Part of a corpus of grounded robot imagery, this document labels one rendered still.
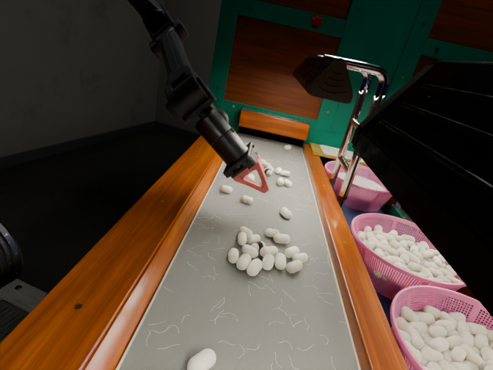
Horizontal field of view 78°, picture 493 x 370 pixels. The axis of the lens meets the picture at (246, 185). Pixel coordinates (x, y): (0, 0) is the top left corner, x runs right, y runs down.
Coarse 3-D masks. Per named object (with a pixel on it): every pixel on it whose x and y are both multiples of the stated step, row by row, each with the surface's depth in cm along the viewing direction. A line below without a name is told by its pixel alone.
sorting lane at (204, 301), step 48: (240, 192) 84; (288, 192) 90; (192, 240) 60; (192, 288) 48; (240, 288) 50; (288, 288) 53; (336, 288) 55; (144, 336) 39; (192, 336) 40; (240, 336) 42; (288, 336) 44; (336, 336) 45
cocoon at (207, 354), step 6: (198, 354) 36; (204, 354) 36; (210, 354) 36; (192, 360) 35; (198, 360) 35; (204, 360) 36; (210, 360) 36; (192, 366) 35; (198, 366) 35; (204, 366) 35; (210, 366) 36
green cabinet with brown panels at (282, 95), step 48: (240, 0) 119; (288, 0) 119; (336, 0) 117; (384, 0) 116; (432, 0) 114; (480, 0) 113; (240, 48) 127; (288, 48) 125; (336, 48) 124; (384, 48) 122; (432, 48) 120; (480, 48) 119; (240, 96) 134; (288, 96) 133; (384, 96) 129
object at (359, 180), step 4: (340, 176) 116; (344, 176) 116; (356, 176) 119; (360, 176) 122; (356, 180) 114; (360, 180) 116; (364, 180) 116; (368, 180) 120; (360, 184) 112; (364, 184) 112; (368, 184) 113; (372, 184) 114; (376, 184) 118; (368, 188) 110; (372, 188) 110; (376, 188) 114; (380, 188) 113; (352, 192) 104; (356, 192) 105; (368, 192) 106; (356, 196) 103; (360, 196) 102; (352, 200) 106
